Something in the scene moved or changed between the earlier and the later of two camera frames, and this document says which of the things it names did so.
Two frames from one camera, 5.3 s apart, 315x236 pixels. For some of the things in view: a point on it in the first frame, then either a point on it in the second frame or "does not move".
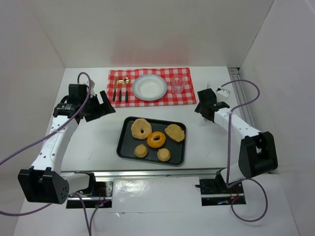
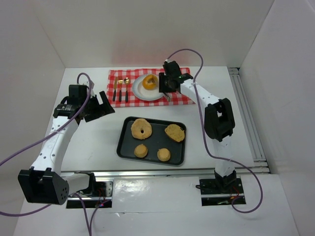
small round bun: (141, 150) does not move
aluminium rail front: (184, 174) does not move
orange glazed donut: (156, 143) -> (150, 82)
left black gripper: (96, 108) does not move
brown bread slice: (175, 132) does not move
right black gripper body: (204, 106) -> (165, 88)
